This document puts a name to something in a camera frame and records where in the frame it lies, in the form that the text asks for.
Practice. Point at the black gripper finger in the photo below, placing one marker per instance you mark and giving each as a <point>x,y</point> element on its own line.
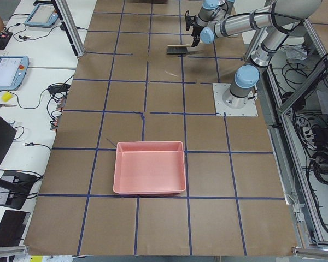
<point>196,41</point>

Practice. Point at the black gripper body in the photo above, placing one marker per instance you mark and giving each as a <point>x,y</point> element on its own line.
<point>197,31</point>

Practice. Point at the cream hand brush black bristles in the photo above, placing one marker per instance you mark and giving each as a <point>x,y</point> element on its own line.
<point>183,49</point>

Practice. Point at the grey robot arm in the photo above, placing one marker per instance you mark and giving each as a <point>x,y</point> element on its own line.
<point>214,10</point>
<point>279,18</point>

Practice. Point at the pink plastic bin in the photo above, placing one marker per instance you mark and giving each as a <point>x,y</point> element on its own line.
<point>149,167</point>

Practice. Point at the far blue teach pendant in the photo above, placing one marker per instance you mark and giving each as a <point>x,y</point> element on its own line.
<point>43,15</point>

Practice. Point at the blue teach pendant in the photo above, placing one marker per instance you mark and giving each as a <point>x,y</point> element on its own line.
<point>43,15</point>
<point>12,72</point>

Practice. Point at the near blue teach pendant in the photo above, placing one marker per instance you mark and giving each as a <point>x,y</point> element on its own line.
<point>12,72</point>

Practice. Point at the yellow sponge block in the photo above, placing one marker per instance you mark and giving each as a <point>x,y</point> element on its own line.
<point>6,96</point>

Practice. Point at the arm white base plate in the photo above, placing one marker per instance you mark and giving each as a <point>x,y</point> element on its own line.
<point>228,105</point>

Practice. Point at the aluminium frame post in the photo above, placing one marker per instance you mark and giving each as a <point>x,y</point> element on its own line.
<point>65,16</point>

